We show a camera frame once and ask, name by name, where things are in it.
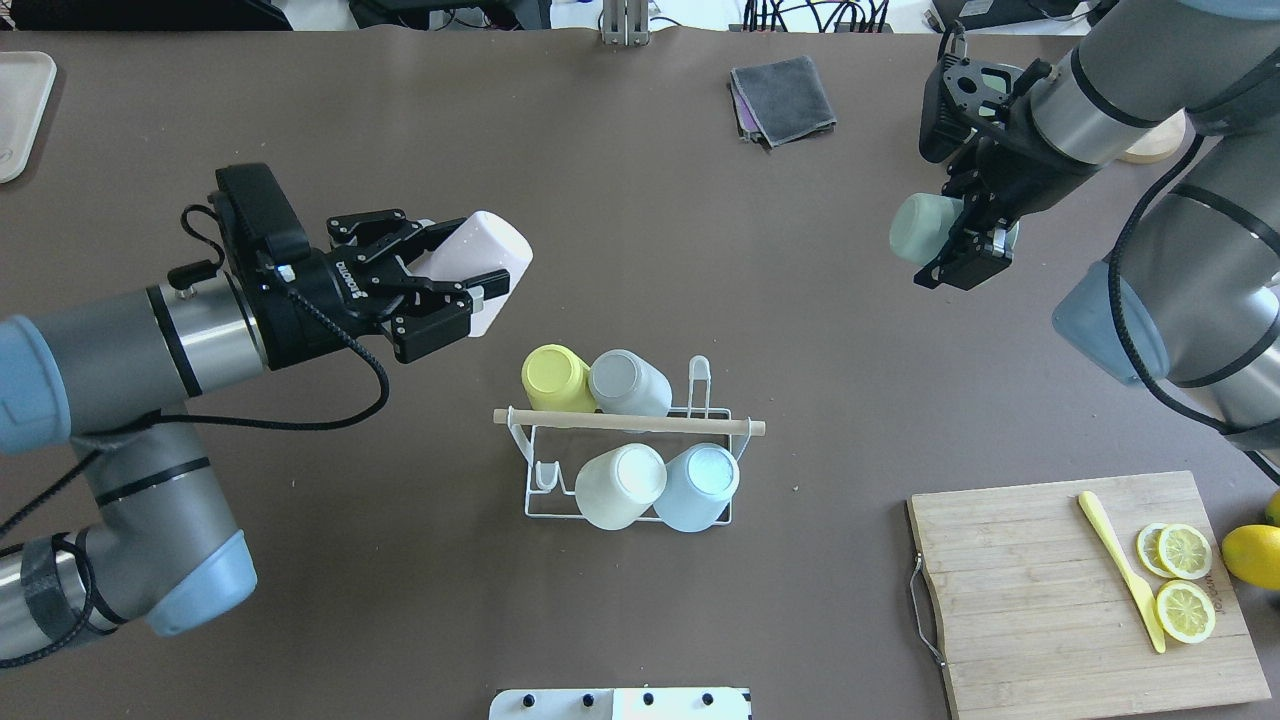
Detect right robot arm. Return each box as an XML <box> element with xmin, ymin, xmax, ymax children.
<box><xmin>890</xmin><ymin>1</ymin><xmax>1277</xmax><ymax>479</ymax></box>

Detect light blue cup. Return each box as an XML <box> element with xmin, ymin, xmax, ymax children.
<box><xmin>653</xmin><ymin>443</ymin><xmax>740</xmax><ymax>533</ymax></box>

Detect mint green cup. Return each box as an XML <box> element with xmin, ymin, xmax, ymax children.
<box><xmin>890</xmin><ymin>193</ymin><xmax>964</xmax><ymax>268</ymax></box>

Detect grey cup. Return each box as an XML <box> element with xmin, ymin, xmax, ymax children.
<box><xmin>588</xmin><ymin>348</ymin><xmax>673</xmax><ymax>416</ymax></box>

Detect yellow cup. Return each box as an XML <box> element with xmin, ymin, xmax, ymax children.
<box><xmin>521</xmin><ymin>345</ymin><xmax>598</xmax><ymax>413</ymax></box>

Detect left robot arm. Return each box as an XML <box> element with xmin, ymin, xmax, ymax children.
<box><xmin>3</xmin><ymin>206</ymin><xmax>532</xmax><ymax>670</ymax></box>

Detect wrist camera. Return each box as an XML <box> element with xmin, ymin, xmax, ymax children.
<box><xmin>918</xmin><ymin>22</ymin><xmax>1053</xmax><ymax>164</ymax></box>
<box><xmin>166</xmin><ymin>163</ymin><xmax>314</xmax><ymax>293</ymax></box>

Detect cream tray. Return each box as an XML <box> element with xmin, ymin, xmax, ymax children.
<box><xmin>1</xmin><ymin>51</ymin><xmax>58</xmax><ymax>184</ymax></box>

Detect pink cup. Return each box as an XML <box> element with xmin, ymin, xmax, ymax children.
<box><xmin>403</xmin><ymin>210</ymin><xmax>534</xmax><ymax>290</ymax></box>

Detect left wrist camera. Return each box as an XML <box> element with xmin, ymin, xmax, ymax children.
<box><xmin>166</xmin><ymin>163</ymin><xmax>314</xmax><ymax>293</ymax></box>

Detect wooden mug tree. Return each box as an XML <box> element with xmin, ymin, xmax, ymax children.
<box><xmin>1117</xmin><ymin>109</ymin><xmax>1188</xmax><ymax>165</ymax></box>

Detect yellow plastic knife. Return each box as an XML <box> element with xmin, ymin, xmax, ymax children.
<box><xmin>1076</xmin><ymin>489</ymin><xmax>1167</xmax><ymax>653</ymax></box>

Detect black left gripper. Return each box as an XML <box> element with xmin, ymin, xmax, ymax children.
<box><xmin>250</xmin><ymin>209</ymin><xmax>513</xmax><ymax>370</ymax></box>

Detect grey folded cloth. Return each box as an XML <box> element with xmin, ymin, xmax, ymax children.
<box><xmin>730</xmin><ymin>55</ymin><xmax>837</xmax><ymax>149</ymax></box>

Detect pink cloth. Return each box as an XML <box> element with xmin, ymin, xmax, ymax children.
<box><xmin>728</xmin><ymin>82</ymin><xmax>762</xmax><ymax>143</ymax></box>

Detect wooden cutting board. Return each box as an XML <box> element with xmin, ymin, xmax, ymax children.
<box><xmin>908</xmin><ymin>471</ymin><xmax>1271</xmax><ymax>719</ymax></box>

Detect white wire cup rack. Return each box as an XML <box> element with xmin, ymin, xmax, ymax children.
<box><xmin>493</xmin><ymin>355</ymin><xmax>765</xmax><ymax>533</ymax></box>

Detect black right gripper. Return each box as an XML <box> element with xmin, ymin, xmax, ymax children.
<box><xmin>913</xmin><ymin>127</ymin><xmax>1091</xmax><ymax>291</ymax></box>

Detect whole yellow lemon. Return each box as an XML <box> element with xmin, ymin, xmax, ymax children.
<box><xmin>1263</xmin><ymin>489</ymin><xmax>1280</xmax><ymax>527</ymax></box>
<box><xmin>1220</xmin><ymin>524</ymin><xmax>1279</xmax><ymax>591</ymax></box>

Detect cream white cup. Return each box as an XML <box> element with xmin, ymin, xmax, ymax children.
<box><xmin>575</xmin><ymin>443</ymin><xmax>666</xmax><ymax>530</ymax></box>

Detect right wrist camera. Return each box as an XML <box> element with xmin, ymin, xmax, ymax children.
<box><xmin>918</xmin><ymin>22</ymin><xmax>1053</xmax><ymax>164</ymax></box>

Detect lemon slice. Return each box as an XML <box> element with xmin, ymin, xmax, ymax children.
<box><xmin>1155</xmin><ymin>579</ymin><xmax>1217</xmax><ymax>644</ymax></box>
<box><xmin>1135</xmin><ymin>523</ymin><xmax>1175</xmax><ymax>579</ymax></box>
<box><xmin>1155</xmin><ymin>523</ymin><xmax>1213</xmax><ymax>580</ymax></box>

